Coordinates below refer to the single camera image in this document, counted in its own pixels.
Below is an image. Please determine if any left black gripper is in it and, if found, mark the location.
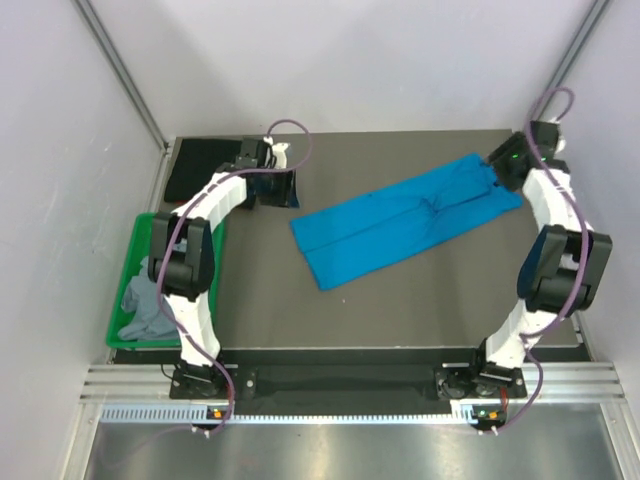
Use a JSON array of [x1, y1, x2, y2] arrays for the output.
[[254, 165, 299, 209]]

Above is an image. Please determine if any blue t shirt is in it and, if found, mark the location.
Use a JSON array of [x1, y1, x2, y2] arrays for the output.
[[291, 154, 523, 291]]

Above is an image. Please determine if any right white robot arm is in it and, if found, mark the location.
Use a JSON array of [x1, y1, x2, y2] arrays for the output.
[[466, 121, 612, 396]]

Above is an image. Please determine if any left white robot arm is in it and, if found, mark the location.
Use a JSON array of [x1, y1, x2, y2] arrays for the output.
[[148, 136, 299, 397]]

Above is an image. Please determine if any folded black t shirt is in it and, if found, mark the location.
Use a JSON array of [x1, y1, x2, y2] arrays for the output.
[[163, 138, 241, 204]]

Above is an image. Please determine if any green plastic bin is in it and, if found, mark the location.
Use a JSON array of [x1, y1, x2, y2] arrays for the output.
[[106, 213, 224, 348]]

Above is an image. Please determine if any grey t shirt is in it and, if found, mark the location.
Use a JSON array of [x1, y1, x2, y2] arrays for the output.
[[117, 257, 178, 342]]

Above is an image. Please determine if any left aluminium frame post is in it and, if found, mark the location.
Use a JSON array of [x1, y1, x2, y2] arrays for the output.
[[71, 0, 169, 151]]

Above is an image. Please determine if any aluminium frame post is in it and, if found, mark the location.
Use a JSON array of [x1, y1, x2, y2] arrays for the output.
[[71, 0, 169, 151], [522, 0, 613, 149]]

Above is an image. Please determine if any right aluminium frame post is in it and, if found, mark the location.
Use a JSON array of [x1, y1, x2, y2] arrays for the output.
[[522, 0, 613, 149]]

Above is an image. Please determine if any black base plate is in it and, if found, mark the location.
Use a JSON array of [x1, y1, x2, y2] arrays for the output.
[[169, 362, 526, 415]]

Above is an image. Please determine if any slotted cable duct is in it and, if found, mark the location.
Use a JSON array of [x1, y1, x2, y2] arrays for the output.
[[100, 404, 500, 425]]

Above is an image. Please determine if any aluminium front rail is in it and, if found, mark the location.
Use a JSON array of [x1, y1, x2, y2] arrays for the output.
[[80, 365, 172, 403]]

